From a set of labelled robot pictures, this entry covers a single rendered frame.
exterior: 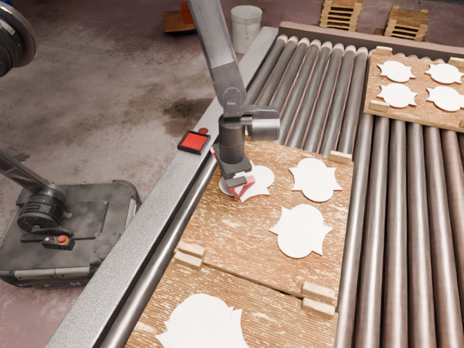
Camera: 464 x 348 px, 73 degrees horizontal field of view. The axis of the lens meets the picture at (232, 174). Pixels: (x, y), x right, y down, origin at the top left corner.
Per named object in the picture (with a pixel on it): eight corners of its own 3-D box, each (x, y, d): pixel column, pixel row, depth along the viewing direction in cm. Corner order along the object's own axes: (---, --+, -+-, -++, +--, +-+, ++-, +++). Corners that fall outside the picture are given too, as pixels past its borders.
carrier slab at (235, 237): (173, 255, 69) (172, 252, 68) (233, 137, 95) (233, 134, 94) (334, 309, 61) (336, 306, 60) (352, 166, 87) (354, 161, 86)
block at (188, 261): (175, 263, 66) (172, 257, 64) (179, 255, 67) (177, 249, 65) (200, 273, 65) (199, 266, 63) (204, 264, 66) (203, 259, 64)
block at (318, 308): (300, 309, 60) (302, 304, 58) (302, 300, 61) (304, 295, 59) (331, 321, 58) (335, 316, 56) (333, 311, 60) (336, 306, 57)
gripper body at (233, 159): (237, 143, 78) (237, 120, 72) (253, 172, 71) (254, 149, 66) (212, 150, 76) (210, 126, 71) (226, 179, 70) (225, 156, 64)
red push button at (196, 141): (181, 148, 92) (180, 145, 91) (189, 135, 96) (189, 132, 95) (199, 153, 91) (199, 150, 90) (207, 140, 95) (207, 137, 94)
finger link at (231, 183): (244, 179, 80) (245, 153, 73) (254, 200, 76) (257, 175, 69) (219, 186, 79) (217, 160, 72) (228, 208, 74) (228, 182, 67)
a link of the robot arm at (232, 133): (217, 108, 65) (218, 125, 62) (250, 106, 66) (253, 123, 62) (218, 132, 71) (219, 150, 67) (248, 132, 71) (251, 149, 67)
